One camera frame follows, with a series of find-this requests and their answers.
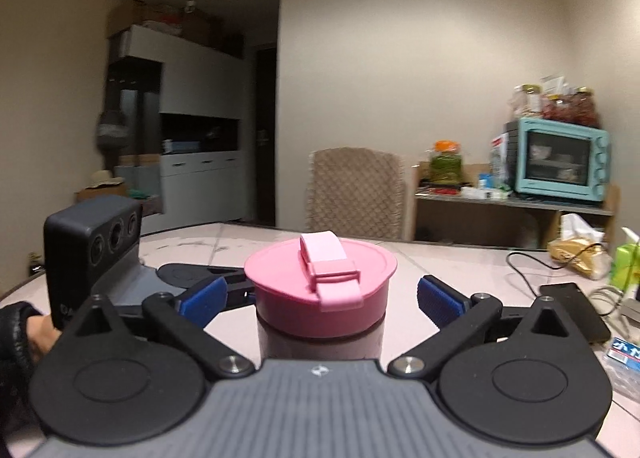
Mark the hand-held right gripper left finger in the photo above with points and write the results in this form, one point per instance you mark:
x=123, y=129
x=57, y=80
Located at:
x=202, y=303

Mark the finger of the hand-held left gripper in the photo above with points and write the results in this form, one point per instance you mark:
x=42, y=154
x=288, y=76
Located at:
x=241, y=296

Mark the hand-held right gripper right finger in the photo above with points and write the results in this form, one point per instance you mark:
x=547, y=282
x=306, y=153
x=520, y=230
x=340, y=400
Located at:
x=442, y=303

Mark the pink bottle cap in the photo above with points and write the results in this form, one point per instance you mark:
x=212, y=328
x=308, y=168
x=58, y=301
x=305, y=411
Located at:
x=300, y=298

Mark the pink printed bottle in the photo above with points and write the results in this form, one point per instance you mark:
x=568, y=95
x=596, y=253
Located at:
x=320, y=345

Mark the cardboard box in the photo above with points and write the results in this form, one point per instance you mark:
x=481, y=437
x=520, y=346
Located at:
x=100, y=195

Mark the straw hat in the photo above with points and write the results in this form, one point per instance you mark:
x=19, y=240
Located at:
x=104, y=179

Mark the wooden side shelf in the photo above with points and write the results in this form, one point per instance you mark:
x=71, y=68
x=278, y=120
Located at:
x=475, y=220

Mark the grey hanging bag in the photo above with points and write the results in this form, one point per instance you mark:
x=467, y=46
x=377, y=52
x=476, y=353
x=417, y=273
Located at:
x=111, y=130

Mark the small blue white box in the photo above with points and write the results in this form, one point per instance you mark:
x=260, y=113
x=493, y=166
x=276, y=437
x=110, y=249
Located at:
x=484, y=181

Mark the black smartphone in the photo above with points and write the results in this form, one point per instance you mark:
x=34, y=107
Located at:
x=575, y=310

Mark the orange lid pickle jar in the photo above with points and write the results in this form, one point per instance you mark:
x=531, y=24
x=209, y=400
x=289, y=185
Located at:
x=445, y=165

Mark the beige quilted chair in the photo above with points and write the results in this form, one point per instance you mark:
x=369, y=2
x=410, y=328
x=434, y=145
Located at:
x=357, y=193

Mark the white red carton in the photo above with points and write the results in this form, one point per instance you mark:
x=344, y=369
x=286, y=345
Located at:
x=499, y=163

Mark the white plastic bag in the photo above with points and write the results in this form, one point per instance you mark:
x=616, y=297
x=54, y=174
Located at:
x=580, y=227

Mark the dark door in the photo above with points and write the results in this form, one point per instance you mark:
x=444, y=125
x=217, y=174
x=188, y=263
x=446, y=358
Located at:
x=266, y=138

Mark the teal toaster oven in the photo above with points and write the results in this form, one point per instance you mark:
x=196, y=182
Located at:
x=560, y=160

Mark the green tissue pack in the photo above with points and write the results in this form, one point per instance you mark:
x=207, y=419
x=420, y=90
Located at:
x=625, y=268

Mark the blue plastic packet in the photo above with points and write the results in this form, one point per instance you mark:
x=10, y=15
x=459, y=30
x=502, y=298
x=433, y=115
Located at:
x=622, y=363

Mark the white tall cabinet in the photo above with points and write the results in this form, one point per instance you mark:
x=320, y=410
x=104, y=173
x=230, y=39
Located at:
x=200, y=83

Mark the yellow lid glass jar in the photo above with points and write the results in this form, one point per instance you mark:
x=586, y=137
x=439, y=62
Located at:
x=527, y=102

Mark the small red contents jar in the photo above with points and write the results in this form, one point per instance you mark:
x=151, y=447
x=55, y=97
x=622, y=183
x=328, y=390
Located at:
x=557, y=109

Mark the cardboard boxes on cabinet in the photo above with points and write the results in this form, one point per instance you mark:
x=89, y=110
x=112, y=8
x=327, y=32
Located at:
x=170, y=20

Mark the large red contents jar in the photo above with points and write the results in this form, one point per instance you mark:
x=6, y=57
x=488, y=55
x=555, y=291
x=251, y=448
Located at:
x=586, y=108

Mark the food packets on oven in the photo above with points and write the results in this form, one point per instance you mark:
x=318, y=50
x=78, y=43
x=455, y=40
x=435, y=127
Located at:
x=555, y=85

